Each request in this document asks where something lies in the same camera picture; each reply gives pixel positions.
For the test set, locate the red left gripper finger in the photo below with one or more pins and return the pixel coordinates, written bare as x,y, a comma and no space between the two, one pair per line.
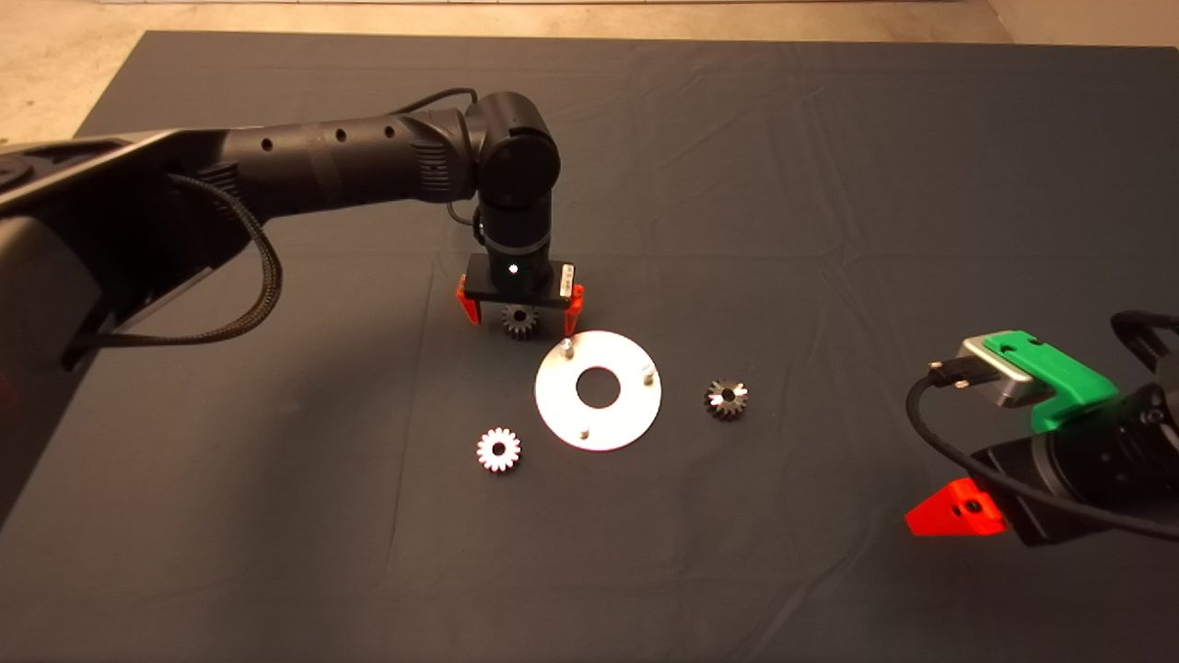
470,308
574,313

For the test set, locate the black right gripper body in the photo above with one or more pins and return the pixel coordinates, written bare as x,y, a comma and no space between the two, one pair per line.
1032,488

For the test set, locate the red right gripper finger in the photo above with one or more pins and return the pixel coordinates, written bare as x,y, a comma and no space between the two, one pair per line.
953,516

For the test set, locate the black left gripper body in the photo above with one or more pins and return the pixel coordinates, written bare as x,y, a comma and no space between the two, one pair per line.
520,281

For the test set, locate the steel planetary gear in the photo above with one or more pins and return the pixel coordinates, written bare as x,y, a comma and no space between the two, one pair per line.
509,449
512,325
717,402

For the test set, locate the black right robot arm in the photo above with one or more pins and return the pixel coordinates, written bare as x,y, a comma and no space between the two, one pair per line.
1133,460

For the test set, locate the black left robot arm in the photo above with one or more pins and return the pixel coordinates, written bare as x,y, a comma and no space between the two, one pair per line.
322,166

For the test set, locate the white round peg plate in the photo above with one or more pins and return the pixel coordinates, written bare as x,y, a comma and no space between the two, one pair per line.
626,414

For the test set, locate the dark table cloth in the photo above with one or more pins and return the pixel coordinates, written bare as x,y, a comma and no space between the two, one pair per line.
737,184

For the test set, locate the silver right camera box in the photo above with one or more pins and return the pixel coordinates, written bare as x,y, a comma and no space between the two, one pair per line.
1009,382

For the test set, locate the green right camera mount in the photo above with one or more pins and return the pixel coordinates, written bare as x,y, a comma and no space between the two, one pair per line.
1059,378

